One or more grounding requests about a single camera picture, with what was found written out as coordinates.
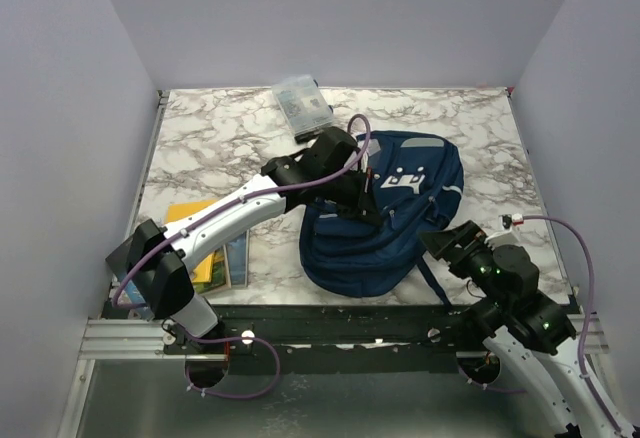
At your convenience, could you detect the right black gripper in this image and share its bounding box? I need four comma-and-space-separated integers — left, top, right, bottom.
418, 217, 511, 310

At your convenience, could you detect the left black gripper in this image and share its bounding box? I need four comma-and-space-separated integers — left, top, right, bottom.
319, 166, 384, 227

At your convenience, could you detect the navy blue student backpack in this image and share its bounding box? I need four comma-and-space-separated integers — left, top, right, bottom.
299, 131, 464, 308

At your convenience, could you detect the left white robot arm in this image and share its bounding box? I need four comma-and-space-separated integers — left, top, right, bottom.
106, 126, 381, 353

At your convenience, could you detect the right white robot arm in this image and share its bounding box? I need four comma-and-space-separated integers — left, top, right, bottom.
420, 221, 639, 437

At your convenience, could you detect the clear plastic pencil case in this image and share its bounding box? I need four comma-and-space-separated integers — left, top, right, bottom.
271, 75, 334, 144

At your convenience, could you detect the blue landscape book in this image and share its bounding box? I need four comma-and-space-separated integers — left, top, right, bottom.
225, 232, 249, 288

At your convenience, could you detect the green yellow book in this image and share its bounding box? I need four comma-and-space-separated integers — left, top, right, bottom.
191, 248, 230, 294

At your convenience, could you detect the yellow notebook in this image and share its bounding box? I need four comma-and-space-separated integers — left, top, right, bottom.
164, 199, 221, 282

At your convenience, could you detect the dark fantasy book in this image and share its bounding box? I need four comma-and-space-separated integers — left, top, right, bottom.
105, 237, 156, 322

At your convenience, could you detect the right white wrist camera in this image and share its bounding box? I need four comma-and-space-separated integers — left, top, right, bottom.
486, 213, 524, 248

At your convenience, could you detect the black metal base rail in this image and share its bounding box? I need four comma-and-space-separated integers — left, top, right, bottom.
99, 302, 551, 377

